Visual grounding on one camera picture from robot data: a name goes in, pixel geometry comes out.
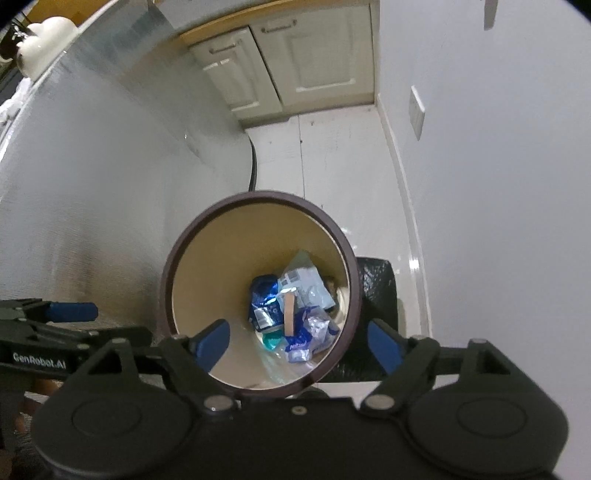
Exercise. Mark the brown-rimmed cream trash bin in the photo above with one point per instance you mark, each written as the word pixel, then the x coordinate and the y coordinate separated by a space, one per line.
pixel 207 258

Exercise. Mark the white wall switch plate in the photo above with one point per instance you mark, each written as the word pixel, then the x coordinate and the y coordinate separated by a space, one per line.
pixel 417 113

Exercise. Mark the black plastic bag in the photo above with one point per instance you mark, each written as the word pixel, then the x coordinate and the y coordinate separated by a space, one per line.
pixel 376 286

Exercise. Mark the cream cabinet with wooden top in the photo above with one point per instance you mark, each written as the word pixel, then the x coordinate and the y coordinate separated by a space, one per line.
pixel 300 55

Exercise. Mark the pale blue plastic wrapper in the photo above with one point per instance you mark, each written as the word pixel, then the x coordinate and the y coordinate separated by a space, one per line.
pixel 304 279

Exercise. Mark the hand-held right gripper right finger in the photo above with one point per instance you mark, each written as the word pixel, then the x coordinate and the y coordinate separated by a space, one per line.
pixel 385 344

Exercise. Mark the crumpled white plastic bag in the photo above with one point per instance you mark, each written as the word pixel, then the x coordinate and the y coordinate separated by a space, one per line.
pixel 10 108

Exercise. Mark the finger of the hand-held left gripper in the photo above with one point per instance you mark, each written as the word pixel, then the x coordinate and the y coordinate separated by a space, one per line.
pixel 71 312
pixel 120 333

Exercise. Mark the cream cat-eared pot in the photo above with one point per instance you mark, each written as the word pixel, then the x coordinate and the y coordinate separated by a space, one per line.
pixel 46 44

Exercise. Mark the tan wedge-shaped block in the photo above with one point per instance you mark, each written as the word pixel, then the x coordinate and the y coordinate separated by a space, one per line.
pixel 289 314

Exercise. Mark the blue snack bag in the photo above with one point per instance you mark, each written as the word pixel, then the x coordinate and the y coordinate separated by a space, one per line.
pixel 314 337

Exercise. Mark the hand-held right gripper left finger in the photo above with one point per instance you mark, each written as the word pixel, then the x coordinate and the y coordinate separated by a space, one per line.
pixel 212 341

